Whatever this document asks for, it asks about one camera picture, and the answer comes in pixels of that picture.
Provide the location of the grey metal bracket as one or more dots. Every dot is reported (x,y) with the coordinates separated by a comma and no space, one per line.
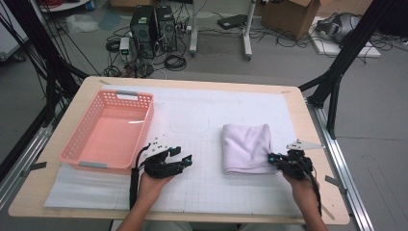
(35,166)
(335,183)

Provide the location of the person's right hand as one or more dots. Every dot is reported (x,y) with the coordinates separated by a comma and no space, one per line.
(306,192)

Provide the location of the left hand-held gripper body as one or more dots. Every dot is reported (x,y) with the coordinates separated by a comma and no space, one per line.
(158,166)

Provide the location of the lavender printed towel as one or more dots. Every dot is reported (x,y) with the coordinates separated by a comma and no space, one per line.
(247,147)

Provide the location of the white-framed desk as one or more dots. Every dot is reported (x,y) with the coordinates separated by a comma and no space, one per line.
(193,32)

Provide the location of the white box with green display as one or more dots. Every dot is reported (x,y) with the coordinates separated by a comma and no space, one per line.
(124,48)

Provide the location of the black chair seat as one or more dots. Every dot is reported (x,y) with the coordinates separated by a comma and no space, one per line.
(215,227)

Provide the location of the white cabinet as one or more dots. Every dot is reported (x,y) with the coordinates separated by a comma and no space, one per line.
(11,35)

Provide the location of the black metal frame post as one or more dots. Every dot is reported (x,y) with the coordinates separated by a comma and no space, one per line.
(346,51)
(48,64)

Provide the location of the brown cardboard box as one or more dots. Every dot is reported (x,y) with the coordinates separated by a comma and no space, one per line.
(128,2)

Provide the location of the pink plastic basket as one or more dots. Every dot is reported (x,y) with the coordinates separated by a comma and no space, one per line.
(109,138)

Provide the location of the aluminium rail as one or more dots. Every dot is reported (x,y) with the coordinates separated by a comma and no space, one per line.
(25,157)
(343,166)

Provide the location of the black flat device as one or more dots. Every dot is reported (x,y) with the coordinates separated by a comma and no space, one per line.
(232,21)

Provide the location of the blue sheet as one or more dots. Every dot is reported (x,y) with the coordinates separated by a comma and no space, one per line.
(109,20)

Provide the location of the white gridded foam mat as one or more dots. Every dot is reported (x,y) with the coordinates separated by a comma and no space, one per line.
(198,192)

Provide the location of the clear plastic bag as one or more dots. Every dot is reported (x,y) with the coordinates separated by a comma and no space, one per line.
(80,24)

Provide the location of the person's left hand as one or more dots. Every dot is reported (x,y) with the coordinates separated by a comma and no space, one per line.
(150,191)

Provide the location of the black computer tower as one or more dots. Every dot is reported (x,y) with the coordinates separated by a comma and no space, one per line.
(143,32)
(166,29)

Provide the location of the large open cardboard box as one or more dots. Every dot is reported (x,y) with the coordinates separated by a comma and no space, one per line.
(288,19)

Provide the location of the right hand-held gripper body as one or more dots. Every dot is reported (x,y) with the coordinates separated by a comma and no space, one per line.
(296,163)

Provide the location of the black ribbed panel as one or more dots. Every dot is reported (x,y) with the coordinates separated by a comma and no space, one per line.
(396,16)

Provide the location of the grey rounded device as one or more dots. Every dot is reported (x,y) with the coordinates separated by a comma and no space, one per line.
(340,27)

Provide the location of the light wooden cabinet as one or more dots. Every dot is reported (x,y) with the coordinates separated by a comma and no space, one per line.
(346,6)

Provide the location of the white foam board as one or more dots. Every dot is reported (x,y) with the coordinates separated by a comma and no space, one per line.
(330,48)

